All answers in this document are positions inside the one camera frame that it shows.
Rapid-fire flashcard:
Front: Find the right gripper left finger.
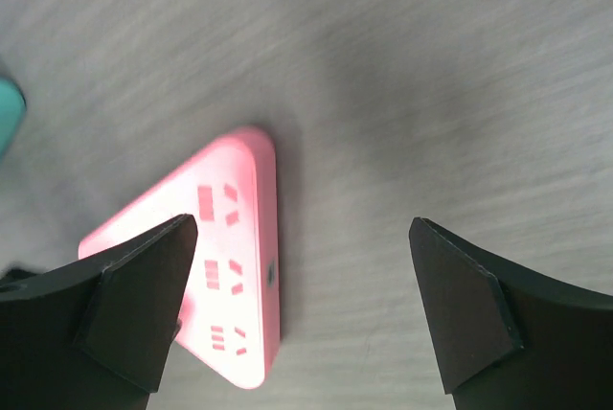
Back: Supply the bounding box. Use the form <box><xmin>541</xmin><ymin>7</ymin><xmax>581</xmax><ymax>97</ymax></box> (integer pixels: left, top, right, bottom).
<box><xmin>1</xmin><ymin>215</ymin><xmax>197</xmax><ymax>409</ymax></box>

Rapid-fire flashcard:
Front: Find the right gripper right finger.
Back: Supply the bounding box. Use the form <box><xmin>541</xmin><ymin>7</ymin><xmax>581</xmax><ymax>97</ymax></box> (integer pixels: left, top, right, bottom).
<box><xmin>408</xmin><ymin>217</ymin><xmax>612</xmax><ymax>409</ymax></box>

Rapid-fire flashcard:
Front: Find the pink triangular power socket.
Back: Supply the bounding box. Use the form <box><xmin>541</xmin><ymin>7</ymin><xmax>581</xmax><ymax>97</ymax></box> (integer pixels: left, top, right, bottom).
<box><xmin>79</xmin><ymin>126</ymin><xmax>281</xmax><ymax>389</ymax></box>

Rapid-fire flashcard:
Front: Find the teal triangular power socket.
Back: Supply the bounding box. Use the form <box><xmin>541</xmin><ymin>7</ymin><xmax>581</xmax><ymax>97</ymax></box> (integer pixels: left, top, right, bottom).
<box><xmin>0</xmin><ymin>75</ymin><xmax>27</xmax><ymax>156</ymax></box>

